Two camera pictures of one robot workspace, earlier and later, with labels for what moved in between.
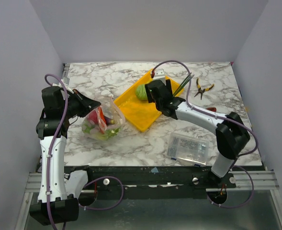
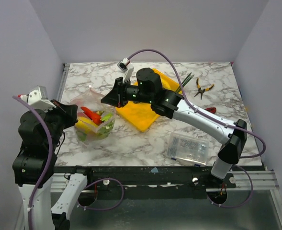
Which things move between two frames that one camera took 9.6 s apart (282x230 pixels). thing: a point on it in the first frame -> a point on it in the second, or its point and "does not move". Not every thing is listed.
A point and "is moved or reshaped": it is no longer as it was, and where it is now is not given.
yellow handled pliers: x=201 y=91 does not move
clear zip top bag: x=104 y=122 is moved or reshaped
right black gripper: x=155 y=87 -> x=121 y=91
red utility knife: x=213 y=109 does not move
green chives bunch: x=189 y=76 does not move
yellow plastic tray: x=141 y=113 does not move
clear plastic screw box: x=189 y=150 does not move
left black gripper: x=87 y=103 -> x=70 y=111
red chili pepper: x=102 y=120 -> x=95 y=116
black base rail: x=129 y=178 does not move
